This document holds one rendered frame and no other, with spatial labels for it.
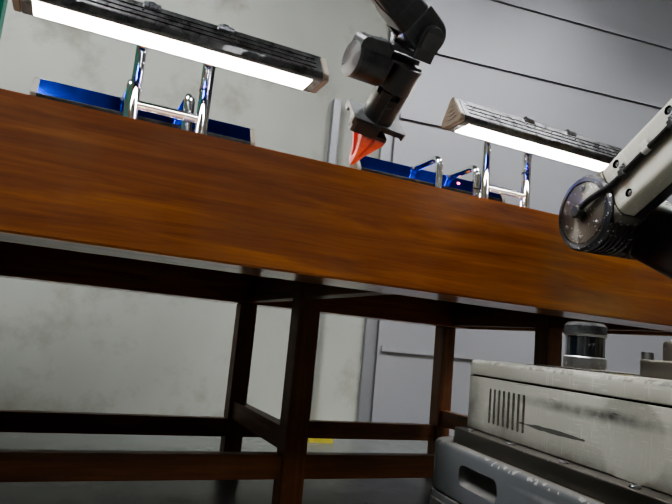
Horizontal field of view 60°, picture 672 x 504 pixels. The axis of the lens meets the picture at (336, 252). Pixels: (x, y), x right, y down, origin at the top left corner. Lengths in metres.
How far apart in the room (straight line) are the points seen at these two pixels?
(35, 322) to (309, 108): 1.81
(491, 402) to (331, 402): 2.36
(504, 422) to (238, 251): 0.46
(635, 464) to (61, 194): 0.76
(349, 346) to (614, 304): 2.16
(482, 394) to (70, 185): 0.68
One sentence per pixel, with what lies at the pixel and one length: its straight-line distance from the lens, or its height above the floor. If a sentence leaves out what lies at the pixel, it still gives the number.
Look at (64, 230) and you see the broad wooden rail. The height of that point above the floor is 0.59.
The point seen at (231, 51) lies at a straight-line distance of 1.28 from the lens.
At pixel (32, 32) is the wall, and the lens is 3.51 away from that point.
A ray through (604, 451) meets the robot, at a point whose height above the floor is 0.39.
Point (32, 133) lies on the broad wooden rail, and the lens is 0.87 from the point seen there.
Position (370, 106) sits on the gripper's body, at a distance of 1.01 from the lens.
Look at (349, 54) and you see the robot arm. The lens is 0.97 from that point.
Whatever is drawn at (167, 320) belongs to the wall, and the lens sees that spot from 3.12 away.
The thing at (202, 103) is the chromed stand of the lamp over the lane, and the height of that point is 1.00.
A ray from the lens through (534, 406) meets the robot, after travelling 0.86.
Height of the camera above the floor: 0.48
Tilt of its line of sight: 9 degrees up
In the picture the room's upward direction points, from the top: 5 degrees clockwise
